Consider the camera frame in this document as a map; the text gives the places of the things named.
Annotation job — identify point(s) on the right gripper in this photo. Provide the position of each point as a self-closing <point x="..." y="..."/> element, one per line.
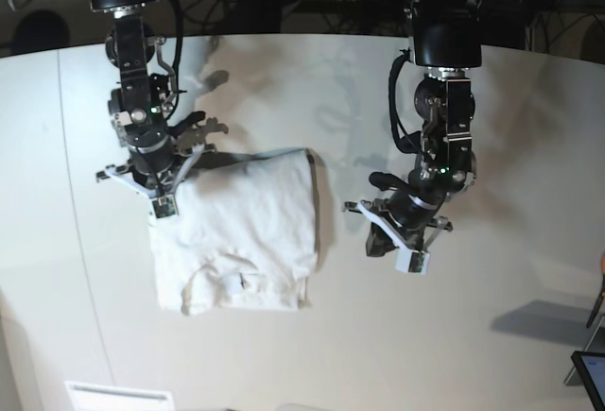
<point x="158" y="156"/>

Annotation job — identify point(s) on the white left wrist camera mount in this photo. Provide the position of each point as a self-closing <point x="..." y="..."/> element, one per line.
<point x="413" y="255"/>

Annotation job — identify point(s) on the black tablet screen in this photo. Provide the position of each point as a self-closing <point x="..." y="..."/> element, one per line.
<point x="590" y="367"/>

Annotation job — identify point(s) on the white T-shirt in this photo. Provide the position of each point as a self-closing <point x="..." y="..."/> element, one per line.
<point x="244" y="237"/>

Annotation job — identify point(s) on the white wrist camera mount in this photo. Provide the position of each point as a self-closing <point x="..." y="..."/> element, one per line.
<point x="413" y="255"/>
<point x="158" y="186"/>

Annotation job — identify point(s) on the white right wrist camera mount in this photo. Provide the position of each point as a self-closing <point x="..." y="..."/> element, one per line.
<point x="158" y="186"/>

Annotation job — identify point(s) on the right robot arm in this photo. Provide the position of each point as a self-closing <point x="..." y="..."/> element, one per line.
<point x="147" y="97"/>

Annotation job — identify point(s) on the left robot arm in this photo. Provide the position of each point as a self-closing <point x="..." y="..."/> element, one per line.
<point x="445" y="42"/>

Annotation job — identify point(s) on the white paper sheet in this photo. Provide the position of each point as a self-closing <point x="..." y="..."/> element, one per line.
<point x="104" y="397"/>

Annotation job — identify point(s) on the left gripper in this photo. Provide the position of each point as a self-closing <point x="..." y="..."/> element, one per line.
<point x="411" y="207"/>

